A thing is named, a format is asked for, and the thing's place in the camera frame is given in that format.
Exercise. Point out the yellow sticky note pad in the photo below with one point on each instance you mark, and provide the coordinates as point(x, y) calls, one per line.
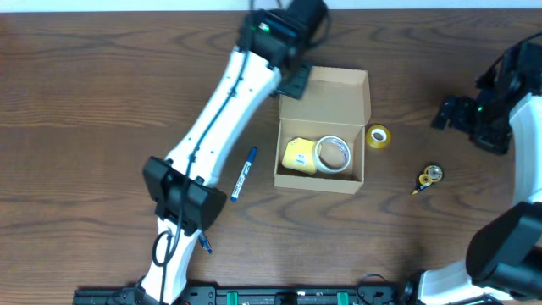
point(299, 156)

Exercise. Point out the black mounting rail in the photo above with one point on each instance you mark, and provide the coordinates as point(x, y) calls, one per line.
point(209, 295)

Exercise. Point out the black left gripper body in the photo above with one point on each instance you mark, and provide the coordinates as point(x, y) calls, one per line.
point(294, 81)

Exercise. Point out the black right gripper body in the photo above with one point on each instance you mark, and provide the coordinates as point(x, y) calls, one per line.
point(449, 112)

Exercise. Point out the blue ballpoint pen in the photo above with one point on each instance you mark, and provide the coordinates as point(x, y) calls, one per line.
point(205, 243)

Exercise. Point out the cardboard box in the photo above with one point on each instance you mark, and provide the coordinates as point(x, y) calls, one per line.
point(336, 102)

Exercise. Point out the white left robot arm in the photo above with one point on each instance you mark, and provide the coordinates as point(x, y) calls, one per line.
point(265, 60)

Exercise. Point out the blue white marker pen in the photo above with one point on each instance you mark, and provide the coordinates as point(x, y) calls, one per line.
point(243, 174)

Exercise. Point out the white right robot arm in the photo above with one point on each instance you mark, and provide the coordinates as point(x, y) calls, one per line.
point(503, 260)

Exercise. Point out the white masking tape roll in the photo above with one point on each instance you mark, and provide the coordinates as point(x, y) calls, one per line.
point(331, 155)

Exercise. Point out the yellow clear tape roll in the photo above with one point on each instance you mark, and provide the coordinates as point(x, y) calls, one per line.
point(378, 136)

